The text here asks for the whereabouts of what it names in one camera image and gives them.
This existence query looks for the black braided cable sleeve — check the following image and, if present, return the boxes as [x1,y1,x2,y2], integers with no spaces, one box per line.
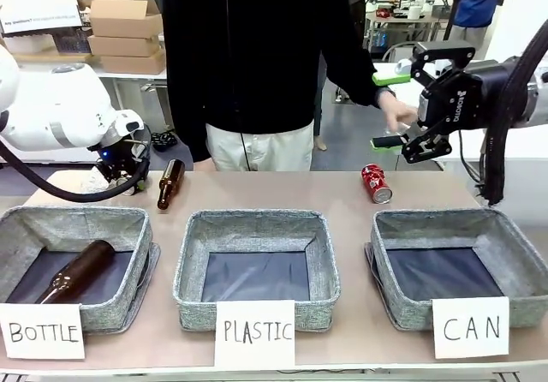
[479,25,548,207]

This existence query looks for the grey basket labelled can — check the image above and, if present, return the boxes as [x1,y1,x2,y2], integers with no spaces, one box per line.
[370,206,548,331]

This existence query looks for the open cardboard box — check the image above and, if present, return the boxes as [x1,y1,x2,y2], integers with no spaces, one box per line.
[74,0,164,39]

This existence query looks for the grey basket labelled plastic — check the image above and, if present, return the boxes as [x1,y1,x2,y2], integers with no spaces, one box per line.
[172,209,342,332]

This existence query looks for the white background table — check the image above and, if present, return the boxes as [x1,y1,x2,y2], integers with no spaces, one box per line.
[371,58,548,224]

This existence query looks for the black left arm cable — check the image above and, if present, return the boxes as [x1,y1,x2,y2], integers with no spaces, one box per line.
[0,135,152,204]

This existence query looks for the brown glass bottle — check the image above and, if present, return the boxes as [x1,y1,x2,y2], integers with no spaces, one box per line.
[34,239,116,306]
[157,158,187,212]

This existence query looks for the white paper label bottle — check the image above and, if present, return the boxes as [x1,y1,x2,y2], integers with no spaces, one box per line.
[0,301,86,361]

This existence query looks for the red soda can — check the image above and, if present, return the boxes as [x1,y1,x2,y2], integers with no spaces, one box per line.
[360,163,394,206]

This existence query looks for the white printed box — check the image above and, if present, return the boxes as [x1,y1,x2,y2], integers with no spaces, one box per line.
[0,0,85,39]

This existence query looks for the white paper label plastic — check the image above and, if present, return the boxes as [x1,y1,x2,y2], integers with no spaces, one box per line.
[213,299,297,369]

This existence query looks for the white paper label can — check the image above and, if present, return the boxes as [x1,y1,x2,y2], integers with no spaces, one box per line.
[431,296,511,361]

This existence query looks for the black shoes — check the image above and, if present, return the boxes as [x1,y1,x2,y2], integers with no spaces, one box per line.
[151,131,177,152]

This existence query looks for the grey basket labelled bottle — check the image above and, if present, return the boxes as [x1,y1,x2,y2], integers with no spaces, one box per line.
[0,205,154,332]

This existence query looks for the background person in blue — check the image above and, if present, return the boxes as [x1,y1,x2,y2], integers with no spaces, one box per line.
[451,0,500,30]

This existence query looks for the person's black sweater torso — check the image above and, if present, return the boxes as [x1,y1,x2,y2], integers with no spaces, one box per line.
[161,0,389,164]

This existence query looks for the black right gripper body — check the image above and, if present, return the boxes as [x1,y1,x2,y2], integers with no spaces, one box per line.
[417,71,488,129]

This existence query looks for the flat closed cardboard box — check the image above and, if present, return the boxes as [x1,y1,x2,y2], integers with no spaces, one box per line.
[86,33,166,58]
[99,51,168,76]

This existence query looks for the person's left hand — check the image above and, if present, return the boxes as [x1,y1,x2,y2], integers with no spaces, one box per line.
[379,96,420,132]

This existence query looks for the wooden background table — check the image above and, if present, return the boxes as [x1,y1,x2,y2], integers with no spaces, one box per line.
[364,11,453,53]

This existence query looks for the person's white trousers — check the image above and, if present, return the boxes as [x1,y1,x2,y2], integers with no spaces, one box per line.
[204,120,316,173]

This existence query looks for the person's left forearm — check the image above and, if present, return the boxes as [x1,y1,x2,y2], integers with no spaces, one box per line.
[320,34,394,110]

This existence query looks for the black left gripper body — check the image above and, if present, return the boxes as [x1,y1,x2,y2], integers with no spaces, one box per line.
[96,135,151,186]

